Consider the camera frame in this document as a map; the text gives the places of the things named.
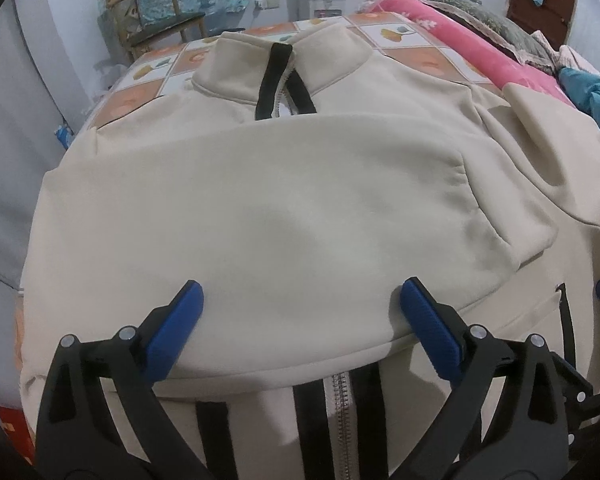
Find red box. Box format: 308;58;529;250
0;405;36;468

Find grey-green patterned blanket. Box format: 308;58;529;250
425;0;571;76

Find checkered leaf print bed sheet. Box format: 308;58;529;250
12;12;506;391

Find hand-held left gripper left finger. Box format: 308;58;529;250
34;280;203;480

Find wooden chair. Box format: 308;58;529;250
105;0;208;61

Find white water dispenser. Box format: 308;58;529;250
300;0;347;22

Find white plastic bag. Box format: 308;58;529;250
92;57;128;106

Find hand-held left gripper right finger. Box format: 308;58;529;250
387;276;579;480

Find cream zip jacket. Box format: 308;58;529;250
17;22;600;480

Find pink flower print blanket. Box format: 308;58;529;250
357;0;581;111

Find brown wooden door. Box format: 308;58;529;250
505;0;581;51

